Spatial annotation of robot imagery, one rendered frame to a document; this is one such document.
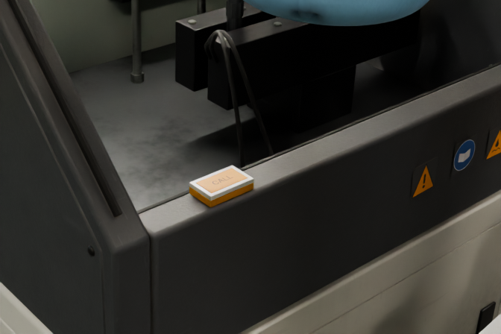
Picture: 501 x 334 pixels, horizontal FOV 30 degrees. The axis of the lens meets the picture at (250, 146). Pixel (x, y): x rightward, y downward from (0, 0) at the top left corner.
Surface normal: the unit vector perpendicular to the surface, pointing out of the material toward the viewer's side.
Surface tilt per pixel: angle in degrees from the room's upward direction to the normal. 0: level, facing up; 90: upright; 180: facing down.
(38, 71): 43
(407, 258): 90
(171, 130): 0
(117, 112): 0
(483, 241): 90
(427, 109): 0
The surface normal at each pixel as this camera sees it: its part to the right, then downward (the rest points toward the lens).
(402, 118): 0.04, -0.87
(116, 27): 0.66, 0.39
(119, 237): 0.48, -0.37
